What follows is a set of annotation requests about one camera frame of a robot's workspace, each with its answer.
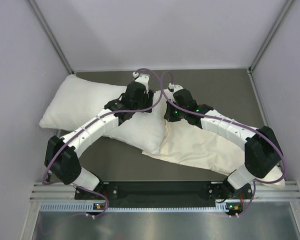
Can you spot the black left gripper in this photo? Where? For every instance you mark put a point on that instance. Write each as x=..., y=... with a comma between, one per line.
x=148, y=96

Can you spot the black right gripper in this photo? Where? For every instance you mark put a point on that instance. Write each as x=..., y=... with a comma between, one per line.
x=168, y=115

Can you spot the cream pillowcase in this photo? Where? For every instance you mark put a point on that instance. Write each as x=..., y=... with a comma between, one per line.
x=191, y=146

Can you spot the white pillow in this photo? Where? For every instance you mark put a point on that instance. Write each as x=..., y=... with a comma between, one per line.
x=78, y=100

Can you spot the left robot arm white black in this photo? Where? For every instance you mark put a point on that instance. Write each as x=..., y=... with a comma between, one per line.
x=62, y=153

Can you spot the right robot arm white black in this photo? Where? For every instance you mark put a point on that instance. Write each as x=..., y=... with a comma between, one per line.
x=261, y=149

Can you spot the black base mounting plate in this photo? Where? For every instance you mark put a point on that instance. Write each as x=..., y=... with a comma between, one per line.
x=170, y=193

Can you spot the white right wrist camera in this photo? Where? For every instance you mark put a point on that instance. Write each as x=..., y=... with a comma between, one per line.
x=174, y=87

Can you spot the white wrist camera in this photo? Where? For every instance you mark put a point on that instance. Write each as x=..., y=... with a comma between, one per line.
x=141, y=78
x=174, y=87

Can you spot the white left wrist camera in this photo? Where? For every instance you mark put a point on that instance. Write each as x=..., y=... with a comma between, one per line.
x=141, y=78

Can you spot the left aluminium corner post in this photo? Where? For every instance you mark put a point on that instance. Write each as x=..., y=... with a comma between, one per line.
x=50, y=35

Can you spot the aluminium corner post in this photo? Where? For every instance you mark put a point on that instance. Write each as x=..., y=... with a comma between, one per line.
x=50, y=35
x=275, y=26

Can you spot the aluminium frame rail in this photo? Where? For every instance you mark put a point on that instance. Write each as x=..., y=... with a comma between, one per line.
x=59, y=192

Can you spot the grey slotted cable duct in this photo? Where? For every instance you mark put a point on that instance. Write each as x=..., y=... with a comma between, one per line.
x=99, y=207

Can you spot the right aluminium corner post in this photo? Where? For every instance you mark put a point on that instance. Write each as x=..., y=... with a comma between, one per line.
x=275, y=26

